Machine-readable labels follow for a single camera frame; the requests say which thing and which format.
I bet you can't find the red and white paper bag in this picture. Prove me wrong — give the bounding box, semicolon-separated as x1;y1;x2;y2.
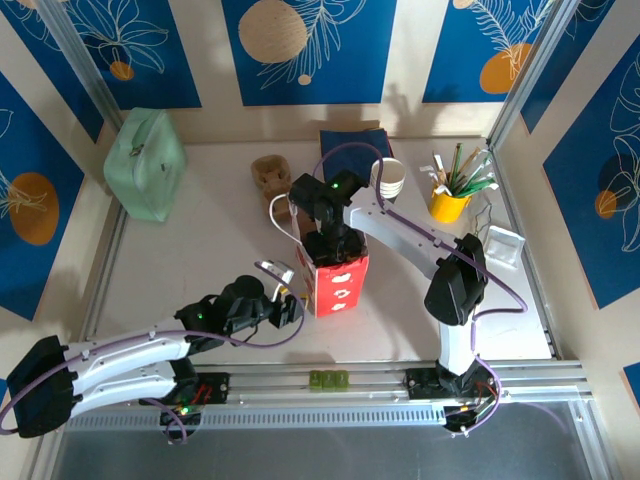
269;192;372;319

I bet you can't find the stack of paper cups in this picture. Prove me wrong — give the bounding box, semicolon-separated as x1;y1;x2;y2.
369;158;407;204

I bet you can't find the stack of pulp cup carriers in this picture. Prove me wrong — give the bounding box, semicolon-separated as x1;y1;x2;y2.
250;155;293;222

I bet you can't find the colourful paper napkin stack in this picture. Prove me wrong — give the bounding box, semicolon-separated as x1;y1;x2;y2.
318;128;394;177

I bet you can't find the wooden stirrer in white wrapper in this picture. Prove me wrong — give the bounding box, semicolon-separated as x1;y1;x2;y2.
419;166;446;194
430;152;450;189

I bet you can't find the yellow holder cup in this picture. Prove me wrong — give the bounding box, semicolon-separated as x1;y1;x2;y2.
428;185;473;225

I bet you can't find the green paper straw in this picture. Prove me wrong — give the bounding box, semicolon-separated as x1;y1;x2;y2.
451;143;464;194
457;179;500;197

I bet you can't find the grey metal sheet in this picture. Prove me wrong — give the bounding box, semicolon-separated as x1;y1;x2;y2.
49;428;609;480

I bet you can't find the mint green carry case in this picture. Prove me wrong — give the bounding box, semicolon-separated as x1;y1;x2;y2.
103;107;188;223

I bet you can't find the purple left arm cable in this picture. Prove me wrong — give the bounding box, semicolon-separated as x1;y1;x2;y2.
0;259;307;447

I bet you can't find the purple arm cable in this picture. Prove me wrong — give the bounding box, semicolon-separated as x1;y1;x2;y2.
312;143;529;437
0;259;307;447

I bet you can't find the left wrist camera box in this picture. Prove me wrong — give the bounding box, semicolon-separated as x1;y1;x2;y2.
258;258;297;287

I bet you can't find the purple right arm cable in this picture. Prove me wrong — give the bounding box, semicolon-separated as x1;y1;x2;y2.
312;143;529;437

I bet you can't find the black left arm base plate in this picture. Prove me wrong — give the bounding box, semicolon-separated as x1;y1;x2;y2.
138;372;232;407

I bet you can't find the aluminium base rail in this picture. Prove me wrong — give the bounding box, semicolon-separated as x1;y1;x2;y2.
42;358;594;416

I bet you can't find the slotted grey cable duct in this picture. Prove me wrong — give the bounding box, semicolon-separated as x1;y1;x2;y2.
62;405;451;432

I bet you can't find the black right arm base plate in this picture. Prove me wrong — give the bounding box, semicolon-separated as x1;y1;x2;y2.
403;368;501;402

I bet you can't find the aluminium frame post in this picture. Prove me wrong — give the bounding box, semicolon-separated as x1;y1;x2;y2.
487;0;577;151
37;0;126;132

